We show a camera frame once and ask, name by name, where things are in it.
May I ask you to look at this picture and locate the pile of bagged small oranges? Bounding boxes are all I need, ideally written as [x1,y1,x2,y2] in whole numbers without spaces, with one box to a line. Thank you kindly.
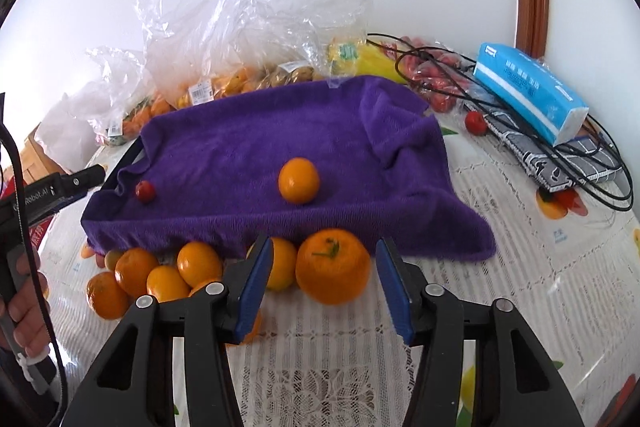
[170,67,266,108]

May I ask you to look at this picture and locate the cardboard box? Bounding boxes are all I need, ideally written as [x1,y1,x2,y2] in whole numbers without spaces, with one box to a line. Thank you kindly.
[22,122,71,180]

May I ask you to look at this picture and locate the purple towel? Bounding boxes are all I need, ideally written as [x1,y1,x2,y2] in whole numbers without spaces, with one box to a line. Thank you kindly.
[81,75,497,264]

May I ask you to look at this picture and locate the pile of cherry tomatoes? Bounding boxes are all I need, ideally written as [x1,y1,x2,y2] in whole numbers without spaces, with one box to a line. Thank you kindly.
[400,36,476,112]

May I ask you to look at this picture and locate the pile of brown longans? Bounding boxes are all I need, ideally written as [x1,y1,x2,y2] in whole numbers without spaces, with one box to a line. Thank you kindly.
[257,62,321,88]

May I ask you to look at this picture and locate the red snack packet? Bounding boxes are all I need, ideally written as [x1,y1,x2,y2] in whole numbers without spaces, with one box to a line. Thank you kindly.
[27,213,56,253]

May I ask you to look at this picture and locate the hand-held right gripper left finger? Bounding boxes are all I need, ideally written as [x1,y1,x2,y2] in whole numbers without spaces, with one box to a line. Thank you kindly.
[62,232,275,427]

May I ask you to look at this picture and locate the person's left hand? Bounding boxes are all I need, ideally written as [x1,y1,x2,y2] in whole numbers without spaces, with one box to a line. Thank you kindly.
[0,251,51,359]

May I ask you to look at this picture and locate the clear plastic bag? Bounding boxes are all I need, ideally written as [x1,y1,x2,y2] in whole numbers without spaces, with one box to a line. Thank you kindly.
[220,0,373,88]
[136,0,281,110]
[82,46,173,146]

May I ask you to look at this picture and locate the yellow produce pack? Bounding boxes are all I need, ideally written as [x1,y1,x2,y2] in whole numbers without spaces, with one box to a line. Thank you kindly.
[326,36,406,84]

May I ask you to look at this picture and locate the small orange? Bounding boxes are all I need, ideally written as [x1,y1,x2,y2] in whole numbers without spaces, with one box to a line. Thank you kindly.
[278,157,321,205]
[177,241,224,289]
[146,265,192,303]
[247,237,299,292]

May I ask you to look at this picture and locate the large orange mandarin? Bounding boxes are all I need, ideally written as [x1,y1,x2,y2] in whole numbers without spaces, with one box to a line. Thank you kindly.
[295,228,372,306]

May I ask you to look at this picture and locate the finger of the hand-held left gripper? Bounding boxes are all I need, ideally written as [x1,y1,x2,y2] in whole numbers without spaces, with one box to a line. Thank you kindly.
[50,164,107,214]

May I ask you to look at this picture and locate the pile of bagged mandarins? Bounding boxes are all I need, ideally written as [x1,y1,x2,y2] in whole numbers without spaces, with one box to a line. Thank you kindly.
[120,96,173,140]

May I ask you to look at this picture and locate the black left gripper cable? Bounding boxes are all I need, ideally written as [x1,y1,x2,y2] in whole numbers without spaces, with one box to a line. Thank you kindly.
[0,93,68,425]

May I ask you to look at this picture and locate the white plastic bag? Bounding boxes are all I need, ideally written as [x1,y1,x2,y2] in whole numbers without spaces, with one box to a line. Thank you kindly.
[34,93,108,172]

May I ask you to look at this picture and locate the blue tissue pack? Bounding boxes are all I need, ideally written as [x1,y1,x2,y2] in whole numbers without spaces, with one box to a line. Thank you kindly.
[472,42,591,146]

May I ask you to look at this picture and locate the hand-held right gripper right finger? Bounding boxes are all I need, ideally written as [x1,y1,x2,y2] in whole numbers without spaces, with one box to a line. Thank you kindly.
[375,237,586,427]

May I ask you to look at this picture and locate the small brownish round fruit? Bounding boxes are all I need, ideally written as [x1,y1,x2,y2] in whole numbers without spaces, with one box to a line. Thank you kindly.
[102,249,126,272]

